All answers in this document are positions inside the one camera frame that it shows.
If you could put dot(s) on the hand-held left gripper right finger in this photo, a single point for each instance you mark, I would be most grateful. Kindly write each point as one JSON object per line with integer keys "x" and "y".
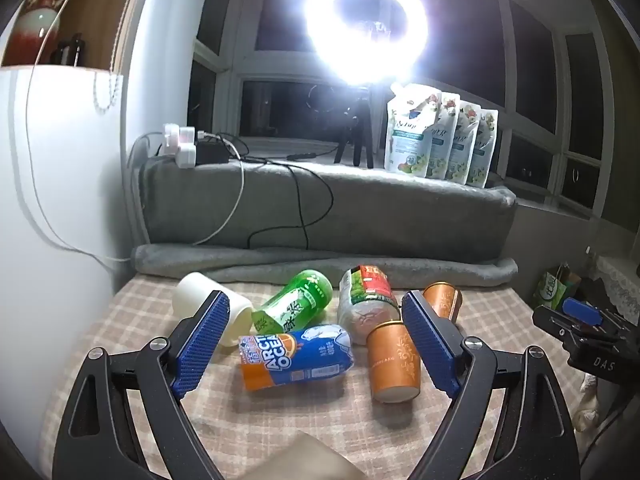
{"x": 430, "y": 340}

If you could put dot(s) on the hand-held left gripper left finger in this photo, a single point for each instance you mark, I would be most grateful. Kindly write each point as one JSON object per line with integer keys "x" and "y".
{"x": 200, "y": 340}

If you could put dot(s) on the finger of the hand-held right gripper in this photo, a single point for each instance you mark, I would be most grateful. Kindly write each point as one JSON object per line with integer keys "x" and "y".
{"x": 550, "y": 321}
{"x": 582, "y": 311}

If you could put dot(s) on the large orange paper cup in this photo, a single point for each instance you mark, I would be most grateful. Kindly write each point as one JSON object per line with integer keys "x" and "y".
{"x": 392, "y": 365}

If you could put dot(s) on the small orange paper cup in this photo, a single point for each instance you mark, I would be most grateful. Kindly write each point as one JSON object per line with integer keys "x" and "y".
{"x": 442, "y": 302}

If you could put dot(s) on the white cup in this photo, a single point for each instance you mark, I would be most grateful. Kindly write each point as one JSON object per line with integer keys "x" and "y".
{"x": 200, "y": 292}

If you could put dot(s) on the person's right hand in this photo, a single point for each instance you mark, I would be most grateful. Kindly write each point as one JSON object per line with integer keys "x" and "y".
{"x": 587, "y": 402}

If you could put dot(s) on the green carton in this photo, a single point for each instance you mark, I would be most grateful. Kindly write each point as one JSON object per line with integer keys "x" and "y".
{"x": 555, "y": 287}

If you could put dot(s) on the white lace cloth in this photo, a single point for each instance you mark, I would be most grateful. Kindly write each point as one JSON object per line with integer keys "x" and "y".
{"x": 620, "y": 280}

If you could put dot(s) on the red green white jar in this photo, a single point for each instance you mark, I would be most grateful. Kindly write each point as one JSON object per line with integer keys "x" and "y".
{"x": 367, "y": 300}

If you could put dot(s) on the blue orange Arctic Ocean can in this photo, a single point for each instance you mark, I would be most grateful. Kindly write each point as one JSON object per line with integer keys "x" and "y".
{"x": 300, "y": 357}

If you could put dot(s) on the beige checked tablecloth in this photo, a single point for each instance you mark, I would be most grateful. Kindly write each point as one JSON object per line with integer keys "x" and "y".
{"x": 310, "y": 415}

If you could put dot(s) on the grey blanket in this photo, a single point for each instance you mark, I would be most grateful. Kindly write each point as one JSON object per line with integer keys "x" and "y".
{"x": 380, "y": 210}

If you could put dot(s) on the tan blurred paper object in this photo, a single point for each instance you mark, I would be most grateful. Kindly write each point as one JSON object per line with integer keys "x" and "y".
{"x": 305, "y": 460}

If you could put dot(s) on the power strip with white plugs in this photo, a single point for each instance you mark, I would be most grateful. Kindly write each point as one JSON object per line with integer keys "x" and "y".
{"x": 187, "y": 150}

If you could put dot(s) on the white refill pouch with spout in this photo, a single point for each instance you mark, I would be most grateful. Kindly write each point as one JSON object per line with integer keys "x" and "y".
{"x": 407, "y": 130}

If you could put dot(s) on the black tripod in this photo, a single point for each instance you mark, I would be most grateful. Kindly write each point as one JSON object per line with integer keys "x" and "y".
{"x": 357, "y": 125}

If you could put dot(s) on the dark small jug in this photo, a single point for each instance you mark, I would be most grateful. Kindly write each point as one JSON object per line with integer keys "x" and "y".
{"x": 67, "y": 50}

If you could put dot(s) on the red and white vase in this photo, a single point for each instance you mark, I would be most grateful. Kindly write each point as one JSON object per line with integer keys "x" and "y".
{"x": 35, "y": 15}

